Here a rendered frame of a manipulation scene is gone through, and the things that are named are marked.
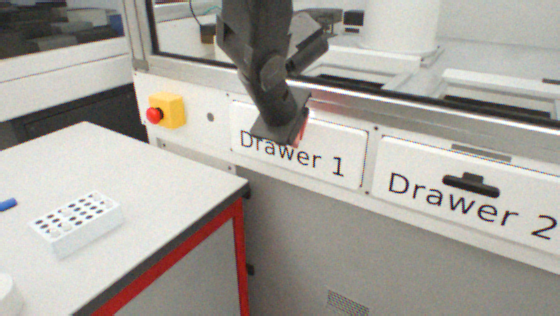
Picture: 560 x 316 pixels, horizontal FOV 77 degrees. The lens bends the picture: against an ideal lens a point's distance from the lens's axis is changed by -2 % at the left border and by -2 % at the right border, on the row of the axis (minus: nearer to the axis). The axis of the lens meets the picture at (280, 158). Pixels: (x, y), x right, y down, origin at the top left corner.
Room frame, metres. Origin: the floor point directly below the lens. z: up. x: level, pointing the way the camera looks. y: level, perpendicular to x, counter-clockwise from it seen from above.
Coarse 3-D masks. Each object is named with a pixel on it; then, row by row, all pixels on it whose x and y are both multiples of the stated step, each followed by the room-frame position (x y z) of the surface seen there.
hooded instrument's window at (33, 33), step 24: (0, 0) 0.98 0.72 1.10; (24, 0) 1.03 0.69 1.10; (48, 0) 1.08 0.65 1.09; (72, 0) 1.14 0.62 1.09; (96, 0) 1.21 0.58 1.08; (0, 24) 0.97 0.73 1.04; (24, 24) 1.01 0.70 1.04; (48, 24) 1.07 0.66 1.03; (72, 24) 1.13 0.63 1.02; (96, 24) 1.19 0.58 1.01; (120, 24) 1.26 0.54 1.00; (0, 48) 0.95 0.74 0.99; (24, 48) 1.00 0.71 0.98; (48, 48) 1.05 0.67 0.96
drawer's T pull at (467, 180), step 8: (448, 176) 0.43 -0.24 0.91; (464, 176) 0.43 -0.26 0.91; (472, 176) 0.43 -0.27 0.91; (480, 176) 0.43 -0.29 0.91; (448, 184) 0.42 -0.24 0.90; (456, 184) 0.42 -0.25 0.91; (464, 184) 0.41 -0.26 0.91; (472, 184) 0.41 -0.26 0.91; (480, 184) 0.41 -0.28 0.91; (472, 192) 0.41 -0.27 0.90; (480, 192) 0.40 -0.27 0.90; (488, 192) 0.40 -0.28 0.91; (496, 192) 0.39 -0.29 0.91
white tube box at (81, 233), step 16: (96, 192) 0.56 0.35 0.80; (80, 208) 0.51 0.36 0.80; (96, 208) 0.51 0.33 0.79; (112, 208) 0.51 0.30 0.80; (32, 224) 0.46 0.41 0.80; (48, 224) 0.46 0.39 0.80; (80, 224) 0.47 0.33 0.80; (96, 224) 0.48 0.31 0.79; (112, 224) 0.50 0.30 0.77; (48, 240) 0.42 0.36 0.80; (64, 240) 0.43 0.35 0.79; (80, 240) 0.45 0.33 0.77; (64, 256) 0.43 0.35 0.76
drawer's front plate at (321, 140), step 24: (240, 120) 0.67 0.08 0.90; (312, 120) 0.60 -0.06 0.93; (240, 144) 0.67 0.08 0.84; (264, 144) 0.64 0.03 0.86; (312, 144) 0.58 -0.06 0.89; (336, 144) 0.56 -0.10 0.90; (360, 144) 0.53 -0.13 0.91; (288, 168) 0.61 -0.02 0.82; (312, 168) 0.58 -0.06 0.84; (336, 168) 0.56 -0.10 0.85; (360, 168) 0.53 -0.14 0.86
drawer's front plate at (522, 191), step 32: (384, 160) 0.51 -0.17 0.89; (416, 160) 0.48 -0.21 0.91; (448, 160) 0.46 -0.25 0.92; (480, 160) 0.45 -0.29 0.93; (384, 192) 0.51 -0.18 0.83; (416, 192) 0.48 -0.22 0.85; (448, 192) 0.45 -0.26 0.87; (512, 192) 0.41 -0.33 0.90; (544, 192) 0.39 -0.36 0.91; (480, 224) 0.42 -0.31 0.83; (512, 224) 0.40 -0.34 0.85; (544, 224) 0.38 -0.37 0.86
